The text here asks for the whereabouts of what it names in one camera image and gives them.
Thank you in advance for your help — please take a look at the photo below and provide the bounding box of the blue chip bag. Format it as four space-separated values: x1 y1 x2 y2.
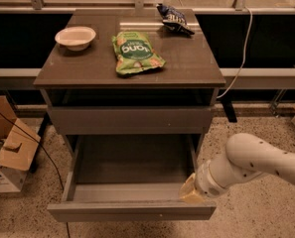
156 4 195 36

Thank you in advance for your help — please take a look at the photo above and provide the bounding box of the green snack bag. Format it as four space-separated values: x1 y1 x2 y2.
112 31 166 76

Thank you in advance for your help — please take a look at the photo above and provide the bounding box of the open cardboard box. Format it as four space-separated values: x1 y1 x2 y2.
0 96 41 193

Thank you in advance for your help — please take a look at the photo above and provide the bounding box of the grey drawer cabinet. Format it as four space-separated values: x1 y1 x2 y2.
34 9 224 146

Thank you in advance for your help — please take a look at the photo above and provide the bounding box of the white window rail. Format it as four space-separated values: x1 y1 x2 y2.
0 68 295 90

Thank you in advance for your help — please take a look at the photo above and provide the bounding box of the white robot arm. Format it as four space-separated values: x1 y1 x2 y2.
179 133 295 203

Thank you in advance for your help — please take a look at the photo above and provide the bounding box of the white bowl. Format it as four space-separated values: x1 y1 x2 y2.
55 26 96 52

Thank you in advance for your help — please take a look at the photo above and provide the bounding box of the black cable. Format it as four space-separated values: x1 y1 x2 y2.
0 101 72 238

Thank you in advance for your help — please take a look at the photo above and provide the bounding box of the grey drawer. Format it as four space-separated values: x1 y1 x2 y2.
48 134 216 222
48 107 213 135

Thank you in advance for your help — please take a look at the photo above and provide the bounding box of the white cable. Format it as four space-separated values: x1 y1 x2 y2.
216 6 254 100

